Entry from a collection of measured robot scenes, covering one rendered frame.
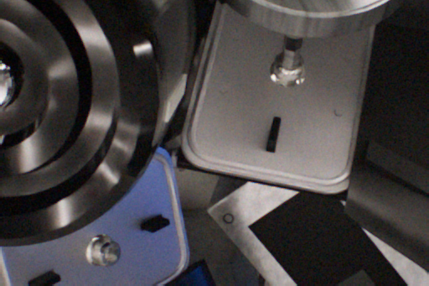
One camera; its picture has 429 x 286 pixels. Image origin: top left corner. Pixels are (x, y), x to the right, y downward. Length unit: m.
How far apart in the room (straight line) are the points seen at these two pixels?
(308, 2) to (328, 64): 0.10
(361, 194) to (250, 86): 0.06
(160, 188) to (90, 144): 0.10
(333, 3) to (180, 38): 0.08
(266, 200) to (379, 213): 0.15
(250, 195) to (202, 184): 0.15
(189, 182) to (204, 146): 0.28
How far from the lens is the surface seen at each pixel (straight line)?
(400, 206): 0.33
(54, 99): 0.31
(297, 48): 0.34
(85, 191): 0.31
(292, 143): 0.34
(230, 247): 0.57
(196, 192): 0.62
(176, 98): 0.32
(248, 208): 0.48
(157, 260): 0.42
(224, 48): 0.36
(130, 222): 0.41
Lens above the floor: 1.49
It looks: 62 degrees down
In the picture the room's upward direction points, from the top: 9 degrees clockwise
